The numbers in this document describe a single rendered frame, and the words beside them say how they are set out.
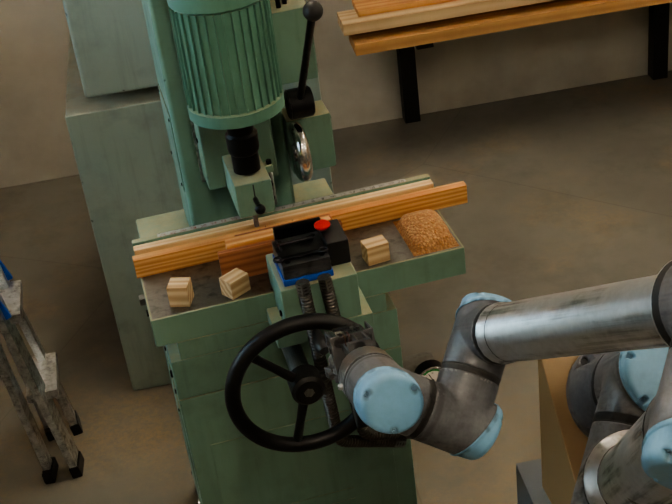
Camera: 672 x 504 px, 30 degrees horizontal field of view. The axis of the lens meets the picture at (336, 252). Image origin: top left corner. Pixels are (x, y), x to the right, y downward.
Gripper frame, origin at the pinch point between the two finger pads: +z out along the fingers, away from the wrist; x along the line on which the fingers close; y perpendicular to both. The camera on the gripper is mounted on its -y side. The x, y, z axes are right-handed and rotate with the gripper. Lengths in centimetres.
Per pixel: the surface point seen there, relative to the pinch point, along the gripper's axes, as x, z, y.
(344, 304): -4.0, 13.3, 5.1
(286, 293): 5.9, 11.4, 10.0
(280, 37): -6, 42, 53
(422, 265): -21.5, 22.9, 6.5
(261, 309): 9.8, 23.3, 5.4
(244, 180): 7.4, 28.5, 28.7
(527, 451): -55, 90, -63
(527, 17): -115, 209, 38
